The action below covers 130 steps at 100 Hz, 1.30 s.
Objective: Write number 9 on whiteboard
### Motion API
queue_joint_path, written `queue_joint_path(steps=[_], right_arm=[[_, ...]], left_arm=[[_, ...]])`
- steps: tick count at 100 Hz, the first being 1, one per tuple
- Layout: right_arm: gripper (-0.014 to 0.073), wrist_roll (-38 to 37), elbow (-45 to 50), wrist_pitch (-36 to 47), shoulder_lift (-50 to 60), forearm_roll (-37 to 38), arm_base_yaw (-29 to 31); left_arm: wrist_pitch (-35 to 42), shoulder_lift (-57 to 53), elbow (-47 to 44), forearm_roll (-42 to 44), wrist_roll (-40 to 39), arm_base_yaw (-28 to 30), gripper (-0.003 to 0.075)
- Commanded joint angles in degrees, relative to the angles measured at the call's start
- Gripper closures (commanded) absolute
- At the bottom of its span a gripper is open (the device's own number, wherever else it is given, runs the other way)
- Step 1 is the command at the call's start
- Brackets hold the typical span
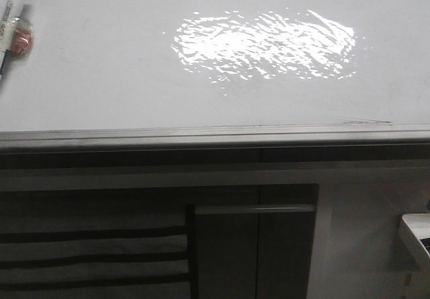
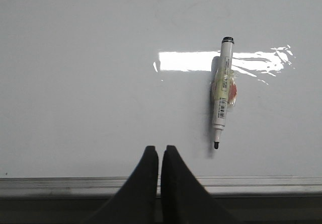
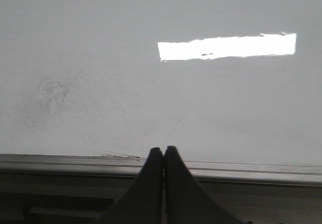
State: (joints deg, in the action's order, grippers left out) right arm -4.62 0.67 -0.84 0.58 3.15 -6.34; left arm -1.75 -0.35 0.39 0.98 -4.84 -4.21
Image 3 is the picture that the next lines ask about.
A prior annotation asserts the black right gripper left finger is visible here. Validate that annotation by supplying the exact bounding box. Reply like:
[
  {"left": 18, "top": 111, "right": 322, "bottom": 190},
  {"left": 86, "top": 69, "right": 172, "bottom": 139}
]
[{"left": 94, "top": 147, "right": 163, "bottom": 223}]

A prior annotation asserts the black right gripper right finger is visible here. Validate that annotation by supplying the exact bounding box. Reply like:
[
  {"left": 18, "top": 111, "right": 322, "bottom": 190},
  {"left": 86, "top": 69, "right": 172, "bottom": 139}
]
[{"left": 164, "top": 146, "right": 241, "bottom": 223}]

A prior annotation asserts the white whiteboard with metal frame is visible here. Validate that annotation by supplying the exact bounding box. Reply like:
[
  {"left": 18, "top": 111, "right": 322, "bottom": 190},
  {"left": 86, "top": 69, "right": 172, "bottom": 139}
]
[{"left": 1, "top": 0, "right": 321, "bottom": 186}]

